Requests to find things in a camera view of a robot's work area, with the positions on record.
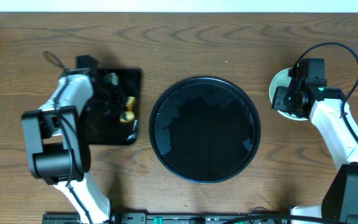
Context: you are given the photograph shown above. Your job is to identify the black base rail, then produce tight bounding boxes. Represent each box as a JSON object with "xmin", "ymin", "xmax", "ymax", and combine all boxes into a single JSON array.
[{"xmin": 41, "ymin": 207, "xmax": 347, "ymax": 224}]

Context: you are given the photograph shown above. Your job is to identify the light blue plate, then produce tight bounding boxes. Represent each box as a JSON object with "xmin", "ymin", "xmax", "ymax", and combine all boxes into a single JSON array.
[{"xmin": 268, "ymin": 68, "xmax": 307, "ymax": 121}]

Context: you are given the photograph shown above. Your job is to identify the yellow green scrub sponge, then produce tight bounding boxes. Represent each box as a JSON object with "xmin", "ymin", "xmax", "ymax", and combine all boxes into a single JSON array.
[{"xmin": 119, "ymin": 96, "xmax": 135, "ymax": 123}]

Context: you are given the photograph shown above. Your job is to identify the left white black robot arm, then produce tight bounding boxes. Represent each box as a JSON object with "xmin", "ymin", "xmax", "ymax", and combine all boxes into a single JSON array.
[{"xmin": 21, "ymin": 68, "xmax": 141, "ymax": 223}]

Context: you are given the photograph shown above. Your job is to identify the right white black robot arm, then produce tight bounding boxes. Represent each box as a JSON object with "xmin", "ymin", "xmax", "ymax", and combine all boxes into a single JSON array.
[{"xmin": 269, "ymin": 84, "xmax": 358, "ymax": 223}]

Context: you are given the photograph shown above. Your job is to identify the rectangular black tray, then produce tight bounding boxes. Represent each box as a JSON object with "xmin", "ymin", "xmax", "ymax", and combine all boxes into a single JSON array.
[{"xmin": 80, "ymin": 68, "xmax": 142, "ymax": 145}]

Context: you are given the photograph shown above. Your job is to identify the round black tray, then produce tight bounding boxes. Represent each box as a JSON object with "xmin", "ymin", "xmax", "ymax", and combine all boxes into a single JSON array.
[{"xmin": 149, "ymin": 77, "xmax": 262, "ymax": 184}]

